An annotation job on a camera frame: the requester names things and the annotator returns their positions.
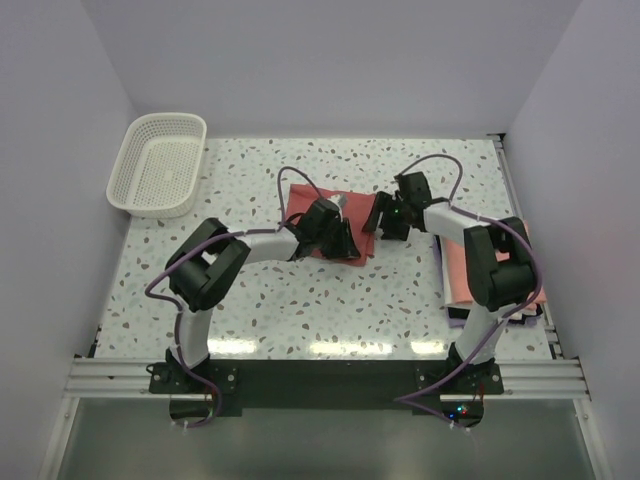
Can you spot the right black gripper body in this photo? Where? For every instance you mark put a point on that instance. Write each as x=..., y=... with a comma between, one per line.
x=386, y=214

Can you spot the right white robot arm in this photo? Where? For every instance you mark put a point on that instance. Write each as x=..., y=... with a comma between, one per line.
x=474, y=350

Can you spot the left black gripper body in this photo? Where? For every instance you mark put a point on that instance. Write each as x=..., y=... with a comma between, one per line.
x=335, y=236

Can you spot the red t shirt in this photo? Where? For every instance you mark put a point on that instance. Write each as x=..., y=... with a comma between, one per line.
x=356, y=210

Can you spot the white plastic basket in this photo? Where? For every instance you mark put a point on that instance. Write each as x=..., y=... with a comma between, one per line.
x=158, y=165

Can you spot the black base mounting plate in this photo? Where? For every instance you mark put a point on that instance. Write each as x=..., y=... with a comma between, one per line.
x=331, y=385

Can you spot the aluminium frame rail right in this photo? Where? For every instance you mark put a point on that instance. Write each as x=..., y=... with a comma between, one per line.
x=558, y=380

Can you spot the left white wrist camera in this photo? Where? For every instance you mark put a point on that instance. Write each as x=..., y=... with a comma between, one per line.
x=340, y=200

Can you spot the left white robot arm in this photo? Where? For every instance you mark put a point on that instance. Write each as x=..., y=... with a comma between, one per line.
x=202, y=271

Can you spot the folded salmon t shirt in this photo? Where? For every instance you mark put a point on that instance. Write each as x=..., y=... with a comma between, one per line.
x=486, y=264

